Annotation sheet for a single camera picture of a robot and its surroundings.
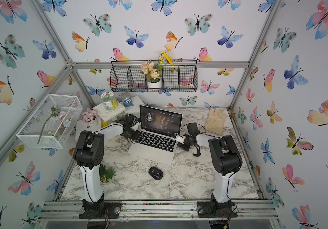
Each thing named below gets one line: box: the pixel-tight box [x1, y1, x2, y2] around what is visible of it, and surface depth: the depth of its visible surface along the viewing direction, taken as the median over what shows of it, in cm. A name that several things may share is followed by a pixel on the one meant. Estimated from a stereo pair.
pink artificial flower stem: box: [37, 105, 67, 145], surface depth 76 cm
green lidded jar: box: [100, 91, 118, 111], surface depth 86 cm
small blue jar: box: [120, 92, 133, 108], surface depth 98 cm
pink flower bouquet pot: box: [81, 107, 98, 124], surface depth 84 cm
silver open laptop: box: [127, 104, 183, 166], surface depth 100 cm
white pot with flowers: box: [140, 50, 175, 89], surface depth 84 cm
